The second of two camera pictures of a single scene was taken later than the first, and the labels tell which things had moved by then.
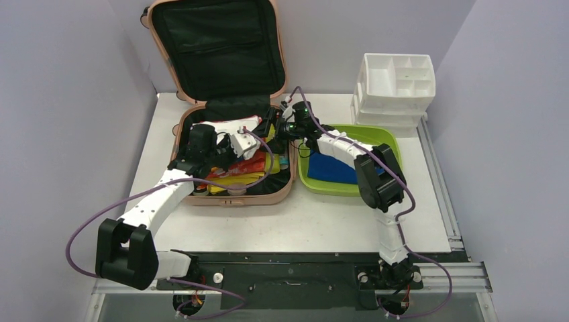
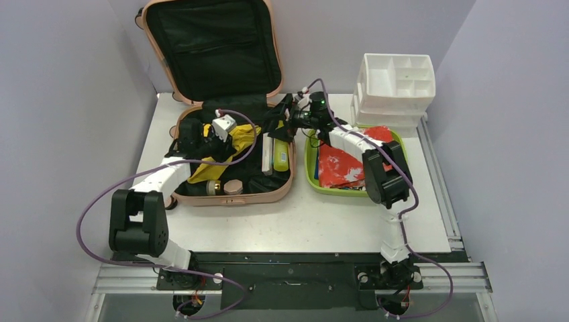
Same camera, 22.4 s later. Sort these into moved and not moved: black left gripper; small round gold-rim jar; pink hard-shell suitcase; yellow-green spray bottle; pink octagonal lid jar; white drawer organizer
Moved: small round gold-rim jar; yellow-green spray bottle
Not moved: pink octagonal lid jar; pink hard-shell suitcase; white drawer organizer; black left gripper
